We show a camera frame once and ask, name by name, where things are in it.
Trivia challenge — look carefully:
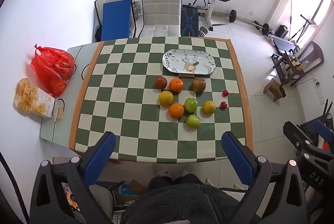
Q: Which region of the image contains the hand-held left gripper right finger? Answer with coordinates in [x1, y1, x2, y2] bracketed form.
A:
[221, 131, 311, 224]

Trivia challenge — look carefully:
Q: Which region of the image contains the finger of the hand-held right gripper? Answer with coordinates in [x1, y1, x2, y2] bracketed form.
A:
[300, 118, 334, 142]
[283, 121, 314, 153]

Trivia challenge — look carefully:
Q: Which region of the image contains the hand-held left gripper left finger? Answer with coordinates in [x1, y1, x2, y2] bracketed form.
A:
[30, 131, 116, 224]

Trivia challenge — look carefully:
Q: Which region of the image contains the green apple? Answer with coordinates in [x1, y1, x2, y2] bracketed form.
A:
[184, 98, 198, 113]
[185, 115, 201, 129]

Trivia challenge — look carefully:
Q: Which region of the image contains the yellow citrus fruit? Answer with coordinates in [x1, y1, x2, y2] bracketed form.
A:
[159, 91, 174, 107]
[202, 100, 216, 114]

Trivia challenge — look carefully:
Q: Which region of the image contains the orange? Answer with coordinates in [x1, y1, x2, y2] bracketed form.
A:
[168, 103, 185, 119]
[169, 78, 184, 92]

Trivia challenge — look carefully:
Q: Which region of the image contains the brown round fruit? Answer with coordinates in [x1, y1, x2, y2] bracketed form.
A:
[192, 78, 206, 92]

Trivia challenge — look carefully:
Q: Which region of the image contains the dark red round fruit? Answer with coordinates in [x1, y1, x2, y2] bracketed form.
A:
[154, 76, 167, 89]

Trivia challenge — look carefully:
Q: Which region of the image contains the floral oval plate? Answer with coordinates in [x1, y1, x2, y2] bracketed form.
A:
[162, 49, 217, 76]

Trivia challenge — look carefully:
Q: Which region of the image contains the cardboard box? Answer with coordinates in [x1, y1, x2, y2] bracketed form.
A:
[115, 180, 148, 204]

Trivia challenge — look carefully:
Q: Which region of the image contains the person's grey slipper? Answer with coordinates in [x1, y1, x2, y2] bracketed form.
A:
[153, 164, 167, 177]
[180, 164, 194, 176]

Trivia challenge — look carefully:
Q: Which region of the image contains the small wooden stool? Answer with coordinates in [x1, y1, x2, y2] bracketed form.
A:
[263, 78, 287, 102]

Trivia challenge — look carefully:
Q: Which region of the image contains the green checkered tablecloth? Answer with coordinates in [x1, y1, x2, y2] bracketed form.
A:
[68, 37, 253, 163]

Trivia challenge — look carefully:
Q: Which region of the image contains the small paper bag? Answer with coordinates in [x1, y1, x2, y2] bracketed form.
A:
[53, 99, 66, 120]

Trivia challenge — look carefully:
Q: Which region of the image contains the person's dark fleece clothing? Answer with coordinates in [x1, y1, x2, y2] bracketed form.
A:
[121, 174, 247, 224]

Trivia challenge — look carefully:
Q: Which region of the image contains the wooden side table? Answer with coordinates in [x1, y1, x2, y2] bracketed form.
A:
[273, 41, 325, 87]

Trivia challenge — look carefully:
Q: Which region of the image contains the yellow snack box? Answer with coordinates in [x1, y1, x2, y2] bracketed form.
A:
[14, 78, 56, 119]

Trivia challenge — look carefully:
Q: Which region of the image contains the dark flat monitor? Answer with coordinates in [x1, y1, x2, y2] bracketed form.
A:
[270, 35, 299, 54]

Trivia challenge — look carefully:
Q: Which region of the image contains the red plastic bag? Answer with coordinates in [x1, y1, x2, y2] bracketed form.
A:
[31, 44, 76, 97]

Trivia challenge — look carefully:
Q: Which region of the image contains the short barbell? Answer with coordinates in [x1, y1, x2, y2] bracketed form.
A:
[225, 9, 270, 37]

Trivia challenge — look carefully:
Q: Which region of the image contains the black blue bench pad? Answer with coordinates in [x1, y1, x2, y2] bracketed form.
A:
[181, 4, 200, 37]

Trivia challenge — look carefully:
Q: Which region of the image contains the white upholstered chair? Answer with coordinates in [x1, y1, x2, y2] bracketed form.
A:
[138, 0, 183, 38]

